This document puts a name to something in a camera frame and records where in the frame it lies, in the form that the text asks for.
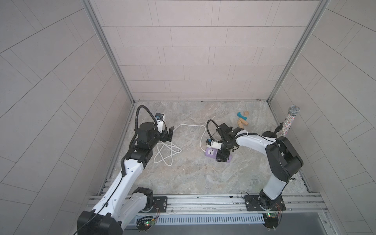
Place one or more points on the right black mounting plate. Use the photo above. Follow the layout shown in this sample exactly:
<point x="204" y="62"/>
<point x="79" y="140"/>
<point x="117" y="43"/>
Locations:
<point x="252" y="203"/>

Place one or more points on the glitter microphone on black stand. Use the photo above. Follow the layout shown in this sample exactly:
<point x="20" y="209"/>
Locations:
<point x="288" y="122"/>

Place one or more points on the left green circuit board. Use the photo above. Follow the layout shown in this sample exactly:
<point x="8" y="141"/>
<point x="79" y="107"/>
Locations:
<point x="145" y="223"/>

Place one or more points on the right green circuit board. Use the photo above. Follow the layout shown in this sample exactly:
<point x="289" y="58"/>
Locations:
<point x="271" y="220"/>

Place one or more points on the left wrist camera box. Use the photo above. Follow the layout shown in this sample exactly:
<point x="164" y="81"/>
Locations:
<point x="160" y="122"/>

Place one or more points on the white perforated vent strip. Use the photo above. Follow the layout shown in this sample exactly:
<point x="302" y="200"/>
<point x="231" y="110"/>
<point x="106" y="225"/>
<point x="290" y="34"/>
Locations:
<point x="209" y="219"/>

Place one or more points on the long tan wooden block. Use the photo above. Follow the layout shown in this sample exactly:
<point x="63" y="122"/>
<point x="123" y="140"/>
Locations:
<point x="244" y="122"/>

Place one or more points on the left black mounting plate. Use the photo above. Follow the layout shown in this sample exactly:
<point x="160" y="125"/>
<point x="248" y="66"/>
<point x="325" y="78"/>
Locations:
<point x="159" y="202"/>

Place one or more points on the black mounting plate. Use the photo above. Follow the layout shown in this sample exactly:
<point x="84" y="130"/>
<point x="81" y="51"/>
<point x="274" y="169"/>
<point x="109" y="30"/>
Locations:
<point x="252" y="203"/>
<point x="159" y="202"/>

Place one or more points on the purple power strip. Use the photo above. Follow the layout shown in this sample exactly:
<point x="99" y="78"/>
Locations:
<point x="211" y="153"/>

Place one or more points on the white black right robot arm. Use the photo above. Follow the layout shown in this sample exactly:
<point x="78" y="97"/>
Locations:
<point x="283" y="159"/>

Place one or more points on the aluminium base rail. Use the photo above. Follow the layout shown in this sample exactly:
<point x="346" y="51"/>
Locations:
<point x="225" y="203"/>

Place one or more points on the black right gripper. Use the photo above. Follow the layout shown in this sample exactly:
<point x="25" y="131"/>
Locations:
<point x="222" y="150"/>

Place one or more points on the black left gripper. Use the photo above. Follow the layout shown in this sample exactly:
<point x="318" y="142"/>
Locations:
<point x="167" y="134"/>

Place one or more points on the green circuit board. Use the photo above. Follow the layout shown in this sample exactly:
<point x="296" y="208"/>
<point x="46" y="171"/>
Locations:
<point x="145" y="223"/>
<point x="271" y="220"/>

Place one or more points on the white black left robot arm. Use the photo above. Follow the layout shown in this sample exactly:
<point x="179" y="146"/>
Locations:
<point x="116" y="209"/>

